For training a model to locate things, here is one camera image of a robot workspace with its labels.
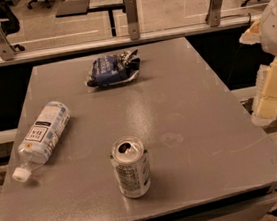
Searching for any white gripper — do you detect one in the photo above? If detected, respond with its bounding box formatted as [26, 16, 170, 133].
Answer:
[239, 0, 277, 127]

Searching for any black office chair left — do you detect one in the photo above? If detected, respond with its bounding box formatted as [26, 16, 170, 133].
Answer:
[0, 0, 26, 56]

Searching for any clear plastic water bottle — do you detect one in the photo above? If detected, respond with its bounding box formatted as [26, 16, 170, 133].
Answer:
[12, 101, 71, 182]

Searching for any right metal rail bracket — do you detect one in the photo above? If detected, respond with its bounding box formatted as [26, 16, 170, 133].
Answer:
[205, 0, 223, 27]

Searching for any blue chip bag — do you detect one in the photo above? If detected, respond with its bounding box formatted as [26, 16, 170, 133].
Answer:
[85, 49, 141, 88]

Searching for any silver 7up soda can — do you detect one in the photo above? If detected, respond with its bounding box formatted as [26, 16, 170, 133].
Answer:
[110, 136, 151, 199]

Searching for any dark background desk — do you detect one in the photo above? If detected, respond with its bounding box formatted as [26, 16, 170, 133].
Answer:
[55, 0, 139, 37]

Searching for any middle metal rail bracket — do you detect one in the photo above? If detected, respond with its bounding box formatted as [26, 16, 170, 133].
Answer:
[124, 0, 141, 41]

